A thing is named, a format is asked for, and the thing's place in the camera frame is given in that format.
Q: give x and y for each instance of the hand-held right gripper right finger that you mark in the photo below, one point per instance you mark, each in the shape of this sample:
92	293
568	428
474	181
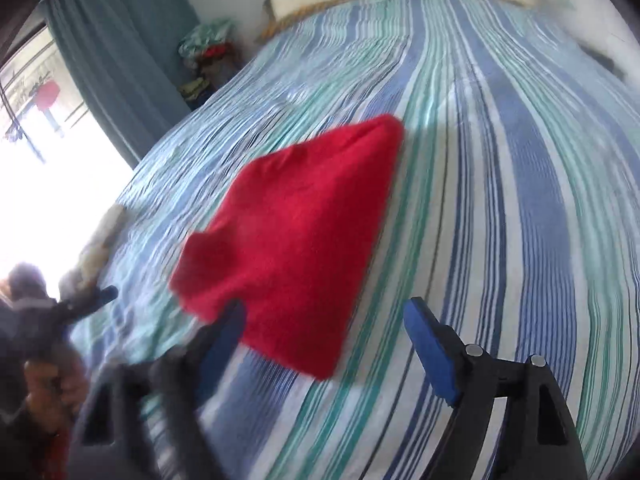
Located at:
432	355

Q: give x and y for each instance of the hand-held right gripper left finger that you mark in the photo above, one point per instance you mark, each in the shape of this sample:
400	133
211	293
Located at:
227	332

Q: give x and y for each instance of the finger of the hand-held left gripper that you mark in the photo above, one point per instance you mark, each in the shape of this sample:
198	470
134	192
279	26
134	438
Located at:
97	297

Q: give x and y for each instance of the red sweater with white figure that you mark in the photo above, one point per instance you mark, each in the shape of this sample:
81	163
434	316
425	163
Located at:
300	235

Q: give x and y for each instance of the pile of clothes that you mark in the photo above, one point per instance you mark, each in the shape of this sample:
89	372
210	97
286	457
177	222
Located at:
210	55

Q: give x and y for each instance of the person's left hand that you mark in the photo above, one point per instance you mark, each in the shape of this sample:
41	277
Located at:
55	390

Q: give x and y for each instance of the zigzag patterned pillow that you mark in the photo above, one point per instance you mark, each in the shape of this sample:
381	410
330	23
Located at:
95	255

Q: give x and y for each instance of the striped bedspread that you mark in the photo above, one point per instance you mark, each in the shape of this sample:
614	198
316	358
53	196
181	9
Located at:
500	210

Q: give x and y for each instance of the red hanging cloth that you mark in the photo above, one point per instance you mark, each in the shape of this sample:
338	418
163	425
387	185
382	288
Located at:
47	96

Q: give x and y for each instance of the grey-blue curtain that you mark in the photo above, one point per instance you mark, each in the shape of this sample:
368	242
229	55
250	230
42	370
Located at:
125	60

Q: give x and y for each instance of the yellow patterned pillow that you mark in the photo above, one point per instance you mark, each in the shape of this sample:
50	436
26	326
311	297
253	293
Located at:
295	15

